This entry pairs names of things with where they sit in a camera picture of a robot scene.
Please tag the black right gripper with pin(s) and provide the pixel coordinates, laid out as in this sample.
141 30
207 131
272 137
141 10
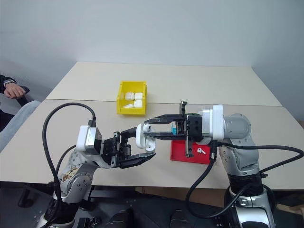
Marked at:
194 128

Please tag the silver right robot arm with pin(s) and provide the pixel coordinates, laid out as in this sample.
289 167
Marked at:
240 156

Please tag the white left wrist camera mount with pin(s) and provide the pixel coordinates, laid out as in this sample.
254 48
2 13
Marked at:
83 140

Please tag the white earbud case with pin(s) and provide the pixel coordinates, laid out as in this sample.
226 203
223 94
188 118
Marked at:
140 140
138 96
138 104
128 106
129 96

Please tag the person's dark-sleeved forearm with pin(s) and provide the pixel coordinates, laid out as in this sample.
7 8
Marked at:
4 79

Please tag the red flat tray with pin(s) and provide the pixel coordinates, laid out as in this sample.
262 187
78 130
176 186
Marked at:
178 152

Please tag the white earbud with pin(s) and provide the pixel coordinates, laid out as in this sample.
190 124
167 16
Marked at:
201 150
147 127

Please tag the person's grey trouser leg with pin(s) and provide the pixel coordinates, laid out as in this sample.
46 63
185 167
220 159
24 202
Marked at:
16 121

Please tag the person's bare hand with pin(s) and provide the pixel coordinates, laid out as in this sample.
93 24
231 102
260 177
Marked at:
13 91

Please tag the brown cardboard piece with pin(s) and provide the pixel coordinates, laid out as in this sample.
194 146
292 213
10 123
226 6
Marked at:
292 202

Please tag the black chair armrest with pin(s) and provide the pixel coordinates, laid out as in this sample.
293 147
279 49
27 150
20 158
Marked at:
23 97

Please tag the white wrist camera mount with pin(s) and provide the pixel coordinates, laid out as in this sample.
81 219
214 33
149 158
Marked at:
218 123
83 140

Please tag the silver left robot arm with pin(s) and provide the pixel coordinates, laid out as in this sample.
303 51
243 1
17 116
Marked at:
76 183

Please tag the dark rounded shape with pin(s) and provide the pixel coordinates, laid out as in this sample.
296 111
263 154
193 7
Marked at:
121 219
180 219

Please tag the yellow plastic bin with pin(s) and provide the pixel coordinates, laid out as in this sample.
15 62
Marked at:
120 108

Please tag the closed white earbud case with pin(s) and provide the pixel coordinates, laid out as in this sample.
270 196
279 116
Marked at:
138 104
138 96
128 106
129 96

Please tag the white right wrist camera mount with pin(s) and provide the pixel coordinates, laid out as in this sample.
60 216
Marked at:
218 123

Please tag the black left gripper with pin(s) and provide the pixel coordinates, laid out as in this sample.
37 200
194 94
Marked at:
114 152

